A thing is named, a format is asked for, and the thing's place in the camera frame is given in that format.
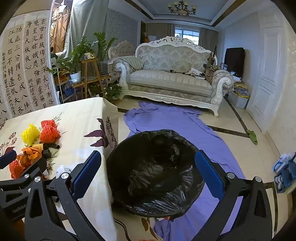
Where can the ornate white sofa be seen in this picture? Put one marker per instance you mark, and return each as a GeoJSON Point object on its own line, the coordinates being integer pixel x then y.
{"type": "Point", "coordinates": [168, 78]}

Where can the grey green curtain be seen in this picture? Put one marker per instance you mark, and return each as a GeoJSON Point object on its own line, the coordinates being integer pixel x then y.
{"type": "Point", "coordinates": [87, 20]}

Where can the yellow label bottle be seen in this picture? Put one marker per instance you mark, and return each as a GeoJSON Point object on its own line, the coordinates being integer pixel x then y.
{"type": "Point", "coordinates": [53, 146]}

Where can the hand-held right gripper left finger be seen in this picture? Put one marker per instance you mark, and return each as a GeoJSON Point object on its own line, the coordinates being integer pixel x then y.
{"type": "Point", "coordinates": [86, 172]}

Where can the plant in white pot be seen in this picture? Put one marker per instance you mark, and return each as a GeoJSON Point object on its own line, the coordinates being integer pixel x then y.
{"type": "Point", "coordinates": [75, 76]}

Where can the orange plastic bag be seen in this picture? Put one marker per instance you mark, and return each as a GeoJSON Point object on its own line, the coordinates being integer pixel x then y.
{"type": "Point", "coordinates": [30, 154]}

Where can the blue printed box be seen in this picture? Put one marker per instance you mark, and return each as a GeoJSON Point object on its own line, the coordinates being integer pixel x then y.
{"type": "Point", "coordinates": [69, 91]}

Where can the yellow foam net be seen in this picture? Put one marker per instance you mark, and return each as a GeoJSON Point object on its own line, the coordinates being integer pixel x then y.
{"type": "Point", "coordinates": [30, 134]}

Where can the papers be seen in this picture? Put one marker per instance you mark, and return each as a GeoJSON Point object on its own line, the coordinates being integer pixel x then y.
{"type": "Point", "coordinates": [194, 72]}

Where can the orange foam net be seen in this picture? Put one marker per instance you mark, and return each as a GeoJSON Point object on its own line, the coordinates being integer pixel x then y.
{"type": "Point", "coordinates": [15, 169]}

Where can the metal shelf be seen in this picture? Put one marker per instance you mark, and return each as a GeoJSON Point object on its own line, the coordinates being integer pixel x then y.
{"type": "Point", "coordinates": [61, 89]}

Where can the green slipper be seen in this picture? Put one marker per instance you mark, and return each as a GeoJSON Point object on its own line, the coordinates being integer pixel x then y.
{"type": "Point", "coordinates": [252, 136]}

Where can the trash bin with black bag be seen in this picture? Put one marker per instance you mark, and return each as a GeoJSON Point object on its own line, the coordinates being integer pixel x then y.
{"type": "Point", "coordinates": [152, 173]}

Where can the black covered furniture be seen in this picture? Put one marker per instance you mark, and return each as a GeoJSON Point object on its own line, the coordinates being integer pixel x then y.
{"type": "Point", "coordinates": [234, 61]}

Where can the red foam net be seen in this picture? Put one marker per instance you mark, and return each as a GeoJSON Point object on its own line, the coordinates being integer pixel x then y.
{"type": "Point", "coordinates": [49, 136]}
{"type": "Point", "coordinates": [48, 123]}

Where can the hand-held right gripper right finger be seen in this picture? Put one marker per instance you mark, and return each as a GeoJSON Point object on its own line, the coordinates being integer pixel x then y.
{"type": "Point", "coordinates": [209, 173]}

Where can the storage box with packets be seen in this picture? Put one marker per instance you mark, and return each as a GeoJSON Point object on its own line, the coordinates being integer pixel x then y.
{"type": "Point", "coordinates": [239, 99]}

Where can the blue slippers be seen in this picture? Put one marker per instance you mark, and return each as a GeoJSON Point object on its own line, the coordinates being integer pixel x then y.
{"type": "Point", "coordinates": [286, 179]}

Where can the small leafy plant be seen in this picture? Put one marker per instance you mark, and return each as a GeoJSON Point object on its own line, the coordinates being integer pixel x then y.
{"type": "Point", "coordinates": [112, 91]}

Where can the white door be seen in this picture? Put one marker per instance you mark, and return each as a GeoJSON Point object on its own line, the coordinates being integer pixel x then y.
{"type": "Point", "coordinates": [268, 69]}

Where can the tall green plant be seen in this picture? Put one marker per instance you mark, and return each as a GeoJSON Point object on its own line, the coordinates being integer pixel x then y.
{"type": "Point", "coordinates": [104, 46]}

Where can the grey throw blanket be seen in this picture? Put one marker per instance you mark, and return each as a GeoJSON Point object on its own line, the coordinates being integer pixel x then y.
{"type": "Point", "coordinates": [133, 62]}

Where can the plant in decorated pot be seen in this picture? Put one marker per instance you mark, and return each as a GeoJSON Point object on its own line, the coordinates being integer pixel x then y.
{"type": "Point", "coordinates": [89, 55]}

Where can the red label bottle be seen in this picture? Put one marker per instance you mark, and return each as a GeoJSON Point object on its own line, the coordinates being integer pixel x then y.
{"type": "Point", "coordinates": [47, 154]}

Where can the patterned brown cloth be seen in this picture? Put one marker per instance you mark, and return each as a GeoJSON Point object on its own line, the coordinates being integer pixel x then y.
{"type": "Point", "coordinates": [211, 69]}

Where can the calligraphy wall hanging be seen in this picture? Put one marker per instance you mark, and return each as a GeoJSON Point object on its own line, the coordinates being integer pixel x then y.
{"type": "Point", "coordinates": [23, 69]}

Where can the striped twine bundle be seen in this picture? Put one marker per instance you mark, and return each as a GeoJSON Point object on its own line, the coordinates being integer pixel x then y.
{"type": "Point", "coordinates": [47, 165]}

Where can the ornate armchair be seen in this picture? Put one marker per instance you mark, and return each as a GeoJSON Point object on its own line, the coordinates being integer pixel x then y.
{"type": "Point", "coordinates": [121, 49]}

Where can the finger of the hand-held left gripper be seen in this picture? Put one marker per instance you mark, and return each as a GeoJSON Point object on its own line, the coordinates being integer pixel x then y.
{"type": "Point", "coordinates": [8, 158]}
{"type": "Point", "coordinates": [34, 168]}

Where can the blue white sneaker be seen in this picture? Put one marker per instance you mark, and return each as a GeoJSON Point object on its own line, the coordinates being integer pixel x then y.
{"type": "Point", "coordinates": [281, 161]}

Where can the chandelier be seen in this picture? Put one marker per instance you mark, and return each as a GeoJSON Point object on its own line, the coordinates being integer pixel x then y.
{"type": "Point", "coordinates": [181, 8]}

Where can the floral tablecloth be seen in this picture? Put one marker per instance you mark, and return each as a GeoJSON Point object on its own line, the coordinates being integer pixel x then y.
{"type": "Point", "coordinates": [81, 120]}

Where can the window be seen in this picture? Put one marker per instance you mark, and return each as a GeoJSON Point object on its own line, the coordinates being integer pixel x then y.
{"type": "Point", "coordinates": [187, 34]}

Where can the purple cloth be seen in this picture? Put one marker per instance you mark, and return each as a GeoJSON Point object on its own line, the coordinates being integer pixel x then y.
{"type": "Point", "coordinates": [185, 122]}

